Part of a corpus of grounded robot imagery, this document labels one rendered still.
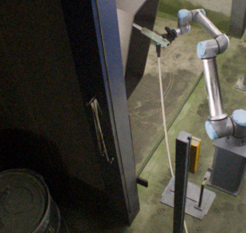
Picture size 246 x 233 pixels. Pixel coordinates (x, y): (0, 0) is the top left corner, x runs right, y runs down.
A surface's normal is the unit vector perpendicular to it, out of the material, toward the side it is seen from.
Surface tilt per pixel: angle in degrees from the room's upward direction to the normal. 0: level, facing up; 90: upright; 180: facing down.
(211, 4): 90
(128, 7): 12
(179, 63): 0
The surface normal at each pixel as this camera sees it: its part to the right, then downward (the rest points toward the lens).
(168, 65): -0.02, -0.69
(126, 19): -0.38, 0.67
